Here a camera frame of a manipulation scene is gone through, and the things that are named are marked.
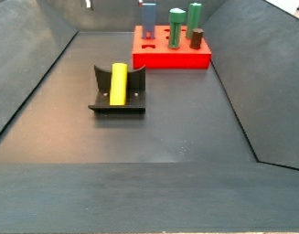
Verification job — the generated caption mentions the yellow oval peg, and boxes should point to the yellow oval peg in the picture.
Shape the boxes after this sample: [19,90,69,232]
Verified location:
[109,63,126,105]

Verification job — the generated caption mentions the red peg board base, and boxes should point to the red peg board base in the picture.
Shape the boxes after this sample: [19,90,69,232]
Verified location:
[132,26,211,69]

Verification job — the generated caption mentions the black curved fixture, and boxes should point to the black curved fixture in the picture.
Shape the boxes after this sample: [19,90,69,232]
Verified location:
[88,67,145,113]

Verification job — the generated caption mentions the green pentagon peg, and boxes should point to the green pentagon peg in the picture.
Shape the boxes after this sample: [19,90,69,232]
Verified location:
[168,8,185,48]

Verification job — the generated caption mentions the green star peg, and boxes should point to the green star peg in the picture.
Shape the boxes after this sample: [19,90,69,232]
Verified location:
[185,3,202,39]

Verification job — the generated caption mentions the brown cylinder peg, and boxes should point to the brown cylinder peg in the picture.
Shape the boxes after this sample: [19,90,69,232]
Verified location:
[189,28,204,49]

